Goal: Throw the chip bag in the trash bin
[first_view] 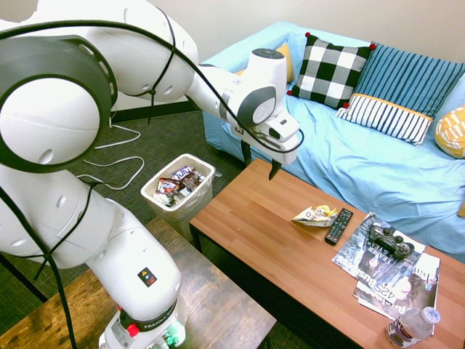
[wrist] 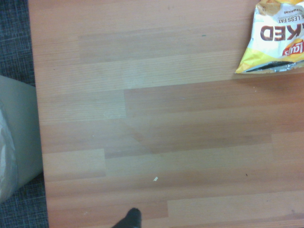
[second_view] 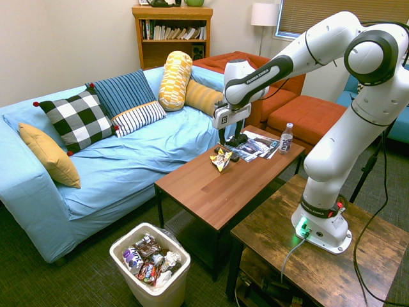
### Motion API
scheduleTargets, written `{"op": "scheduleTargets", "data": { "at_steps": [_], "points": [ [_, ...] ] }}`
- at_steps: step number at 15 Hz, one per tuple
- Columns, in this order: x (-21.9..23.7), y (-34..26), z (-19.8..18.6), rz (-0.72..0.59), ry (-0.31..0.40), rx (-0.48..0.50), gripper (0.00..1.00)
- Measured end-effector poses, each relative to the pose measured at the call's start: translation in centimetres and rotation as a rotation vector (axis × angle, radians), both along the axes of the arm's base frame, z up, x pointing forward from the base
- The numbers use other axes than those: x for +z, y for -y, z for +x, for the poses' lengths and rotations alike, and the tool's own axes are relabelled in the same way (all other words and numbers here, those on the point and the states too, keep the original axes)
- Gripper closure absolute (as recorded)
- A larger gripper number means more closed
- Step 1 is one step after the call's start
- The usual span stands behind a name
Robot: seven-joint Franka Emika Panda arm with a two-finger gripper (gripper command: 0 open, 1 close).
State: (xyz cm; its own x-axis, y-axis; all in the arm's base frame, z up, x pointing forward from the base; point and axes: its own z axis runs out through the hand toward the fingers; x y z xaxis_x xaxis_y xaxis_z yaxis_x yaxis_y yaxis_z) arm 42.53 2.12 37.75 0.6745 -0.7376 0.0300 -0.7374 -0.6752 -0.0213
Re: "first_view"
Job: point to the white trash bin with liner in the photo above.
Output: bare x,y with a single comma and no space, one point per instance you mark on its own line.
192,211

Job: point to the blue striped pillow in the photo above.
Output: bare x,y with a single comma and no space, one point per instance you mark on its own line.
407,78

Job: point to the brown snack wrapper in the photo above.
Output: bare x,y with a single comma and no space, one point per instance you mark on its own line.
192,180

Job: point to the yellow white patterned pillow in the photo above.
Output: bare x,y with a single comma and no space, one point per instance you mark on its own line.
452,132

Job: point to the black white checkered pillow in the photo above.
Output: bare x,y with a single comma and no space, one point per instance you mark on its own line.
328,71

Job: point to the black TV remote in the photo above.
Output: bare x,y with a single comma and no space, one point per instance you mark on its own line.
339,226

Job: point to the red brown candy wrapper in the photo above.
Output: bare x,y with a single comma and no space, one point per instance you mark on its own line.
169,184

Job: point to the purple snack wrapper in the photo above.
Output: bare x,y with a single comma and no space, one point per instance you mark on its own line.
181,173

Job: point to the brown cushion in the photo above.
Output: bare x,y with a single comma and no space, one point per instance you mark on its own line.
461,209

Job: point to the magazine with leader headline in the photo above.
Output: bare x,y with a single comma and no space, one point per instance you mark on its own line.
357,251

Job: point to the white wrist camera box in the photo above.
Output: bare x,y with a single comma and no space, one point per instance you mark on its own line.
283,127

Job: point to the navy white striped pillow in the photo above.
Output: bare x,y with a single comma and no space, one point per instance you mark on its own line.
387,118

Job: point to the magazine under the stack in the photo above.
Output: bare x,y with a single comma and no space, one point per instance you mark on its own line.
374,309

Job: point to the plain yellow pillow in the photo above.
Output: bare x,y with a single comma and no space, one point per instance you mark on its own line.
288,62

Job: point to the black metal floor bar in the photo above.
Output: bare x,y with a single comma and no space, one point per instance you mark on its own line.
22,276

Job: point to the white crumpled wrapper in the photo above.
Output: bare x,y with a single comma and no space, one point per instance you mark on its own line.
163,199

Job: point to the dark wood robot stand table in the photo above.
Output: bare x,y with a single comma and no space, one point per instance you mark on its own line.
218,291

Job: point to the wooden coffee table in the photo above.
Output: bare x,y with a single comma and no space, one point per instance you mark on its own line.
276,232

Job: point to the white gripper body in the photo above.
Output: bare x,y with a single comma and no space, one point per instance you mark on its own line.
281,151

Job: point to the yellow white chip bag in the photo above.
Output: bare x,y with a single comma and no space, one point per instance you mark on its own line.
315,216

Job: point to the black game controller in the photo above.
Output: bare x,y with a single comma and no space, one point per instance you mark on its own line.
390,241

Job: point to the light blue sofa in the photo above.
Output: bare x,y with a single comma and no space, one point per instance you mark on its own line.
363,171

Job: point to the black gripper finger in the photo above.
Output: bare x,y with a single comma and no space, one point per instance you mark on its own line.
246,153
274,170

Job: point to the magazine with 425 Business title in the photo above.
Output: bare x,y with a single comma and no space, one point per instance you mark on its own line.
417,291

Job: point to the clear plastic water bottle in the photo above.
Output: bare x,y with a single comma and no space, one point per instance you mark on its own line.
412,327

